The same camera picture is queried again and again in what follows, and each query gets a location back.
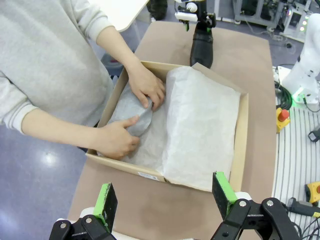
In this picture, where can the white power box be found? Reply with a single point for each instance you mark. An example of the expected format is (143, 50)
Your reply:
(282, 73)

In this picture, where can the grey handheld enabling switch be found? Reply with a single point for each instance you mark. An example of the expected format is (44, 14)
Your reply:
(302, 206)
(315, 135)

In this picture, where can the person's left hand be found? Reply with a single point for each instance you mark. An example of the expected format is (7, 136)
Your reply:
(145, 85)

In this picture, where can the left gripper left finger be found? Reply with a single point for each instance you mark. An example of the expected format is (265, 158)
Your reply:
(105, 205)

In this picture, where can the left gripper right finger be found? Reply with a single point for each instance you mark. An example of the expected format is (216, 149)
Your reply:
(222, 192)

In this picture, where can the white table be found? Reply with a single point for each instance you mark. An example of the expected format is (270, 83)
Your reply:
(120, 12)

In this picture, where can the person's left forearm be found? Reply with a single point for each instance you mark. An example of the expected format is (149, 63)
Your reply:
(117, 47)

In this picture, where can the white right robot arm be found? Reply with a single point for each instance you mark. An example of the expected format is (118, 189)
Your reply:
(308, 62)

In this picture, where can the person in grey sweatshirt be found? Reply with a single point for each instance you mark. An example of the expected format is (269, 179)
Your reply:
(37, 62)

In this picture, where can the striped grey mat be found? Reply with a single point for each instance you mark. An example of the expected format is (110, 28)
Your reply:
(297, 155)

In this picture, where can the grey metal cart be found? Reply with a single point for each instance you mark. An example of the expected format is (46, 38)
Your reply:
(257, 12)

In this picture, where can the black leather shoe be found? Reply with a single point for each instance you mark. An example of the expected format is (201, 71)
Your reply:
(201, 50)

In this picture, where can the white barcode label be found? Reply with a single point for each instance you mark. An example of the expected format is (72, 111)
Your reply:
(148, 175)

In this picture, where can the grey shoe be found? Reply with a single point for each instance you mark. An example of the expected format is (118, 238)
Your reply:
(132, 110)

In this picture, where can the yellow emergency stop button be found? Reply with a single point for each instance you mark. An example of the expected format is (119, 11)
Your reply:
(283, 120)
(313, 191)

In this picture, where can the person in dark coat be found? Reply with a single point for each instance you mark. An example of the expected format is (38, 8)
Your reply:
(158, 8)

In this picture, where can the white tissue paper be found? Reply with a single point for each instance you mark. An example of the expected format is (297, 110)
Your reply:
(200, 125)

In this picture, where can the person's right forearm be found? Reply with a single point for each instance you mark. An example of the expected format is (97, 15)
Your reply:
(62, 130)

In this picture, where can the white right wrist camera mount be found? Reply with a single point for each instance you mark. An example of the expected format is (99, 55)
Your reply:
(186, 16)

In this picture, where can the white equipment frame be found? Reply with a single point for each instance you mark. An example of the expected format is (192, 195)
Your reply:
(297, 17)

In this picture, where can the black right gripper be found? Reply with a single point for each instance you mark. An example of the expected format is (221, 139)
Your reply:
(202, 12)

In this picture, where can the brown cardboard shoe box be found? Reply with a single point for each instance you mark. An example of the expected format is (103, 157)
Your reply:
(241, 140)

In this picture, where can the person's right hand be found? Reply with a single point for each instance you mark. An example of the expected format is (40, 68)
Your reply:
(117, 140)

